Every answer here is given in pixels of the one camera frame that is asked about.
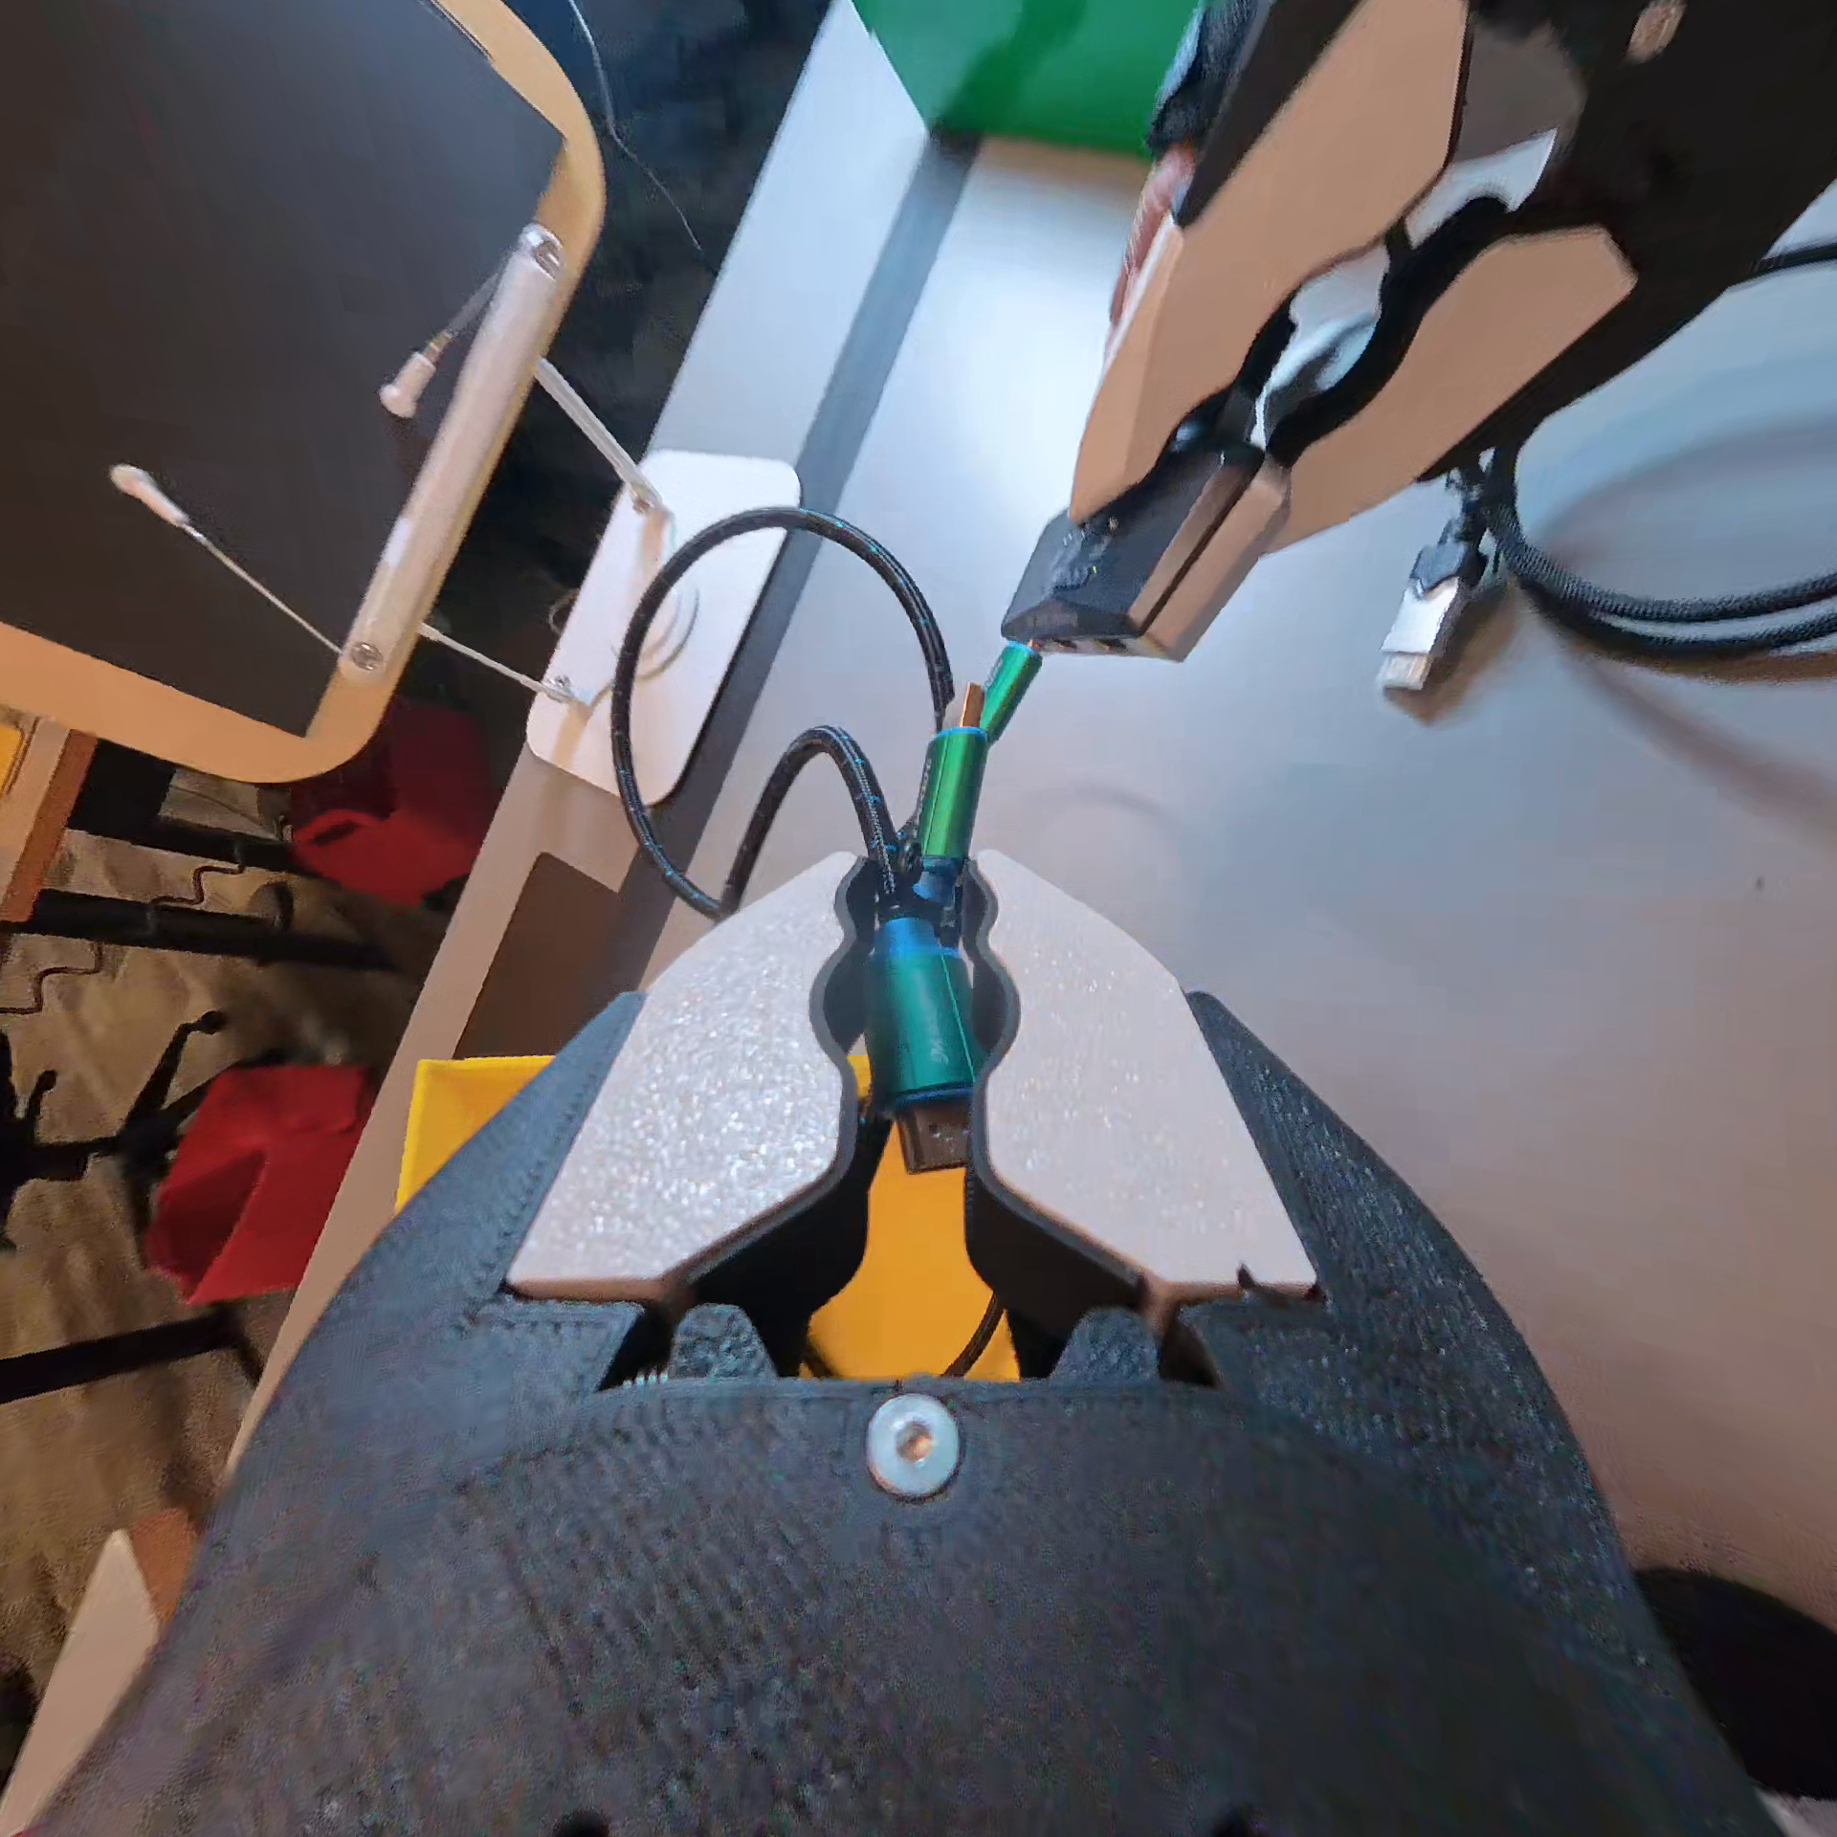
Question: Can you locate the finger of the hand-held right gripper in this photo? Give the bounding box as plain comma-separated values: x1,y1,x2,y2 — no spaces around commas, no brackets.
1270,221,1636,552
1069,0,1562,516

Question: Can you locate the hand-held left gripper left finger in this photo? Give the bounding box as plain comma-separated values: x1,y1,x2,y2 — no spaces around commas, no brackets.
509,851,877,1304

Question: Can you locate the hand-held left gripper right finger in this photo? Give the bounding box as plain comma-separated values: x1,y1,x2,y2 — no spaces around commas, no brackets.
967,851,1321,1311

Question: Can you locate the yellow plastic bin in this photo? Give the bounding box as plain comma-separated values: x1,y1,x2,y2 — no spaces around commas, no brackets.
401,1053,1027,1383

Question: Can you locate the silver multiport hub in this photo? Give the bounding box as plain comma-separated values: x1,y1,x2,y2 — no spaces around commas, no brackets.
1000,441,1289,667

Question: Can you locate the black braided hub cable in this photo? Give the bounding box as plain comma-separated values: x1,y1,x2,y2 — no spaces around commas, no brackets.
1379,237,1837,698

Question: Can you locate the green plastic bin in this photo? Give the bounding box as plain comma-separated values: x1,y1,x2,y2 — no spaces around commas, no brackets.
854,0,1206,157

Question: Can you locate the red plastic bin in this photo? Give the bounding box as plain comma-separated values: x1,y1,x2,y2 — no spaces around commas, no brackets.
146,1062,378,1306
289,702,492,909

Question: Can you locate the white panel stand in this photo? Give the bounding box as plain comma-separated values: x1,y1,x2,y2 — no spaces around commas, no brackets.
114,221,803,809

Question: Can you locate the black panel with tan border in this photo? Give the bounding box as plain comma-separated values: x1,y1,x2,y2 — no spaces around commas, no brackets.
0,0,607,784

